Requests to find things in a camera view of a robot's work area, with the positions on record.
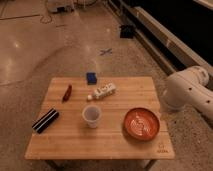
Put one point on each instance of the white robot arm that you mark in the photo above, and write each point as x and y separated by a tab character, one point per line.
189	87

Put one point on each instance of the blue sponge block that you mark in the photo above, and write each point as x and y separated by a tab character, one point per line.
91	78

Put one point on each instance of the black white striped box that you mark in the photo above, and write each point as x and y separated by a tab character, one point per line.
40	125

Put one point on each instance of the white device on floor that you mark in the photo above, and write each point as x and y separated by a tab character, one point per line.
55	6

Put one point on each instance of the white plastic bottle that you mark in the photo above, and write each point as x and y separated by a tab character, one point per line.
102	92

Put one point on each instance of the black box on floor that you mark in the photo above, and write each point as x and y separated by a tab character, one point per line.
127	31

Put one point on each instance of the orange ceramic bowl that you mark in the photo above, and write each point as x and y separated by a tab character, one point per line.
141	124

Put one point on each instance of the translucent plastic cup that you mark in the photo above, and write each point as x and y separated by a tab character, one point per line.
91	115

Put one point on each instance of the wooden folding table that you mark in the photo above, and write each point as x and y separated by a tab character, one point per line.
69	137

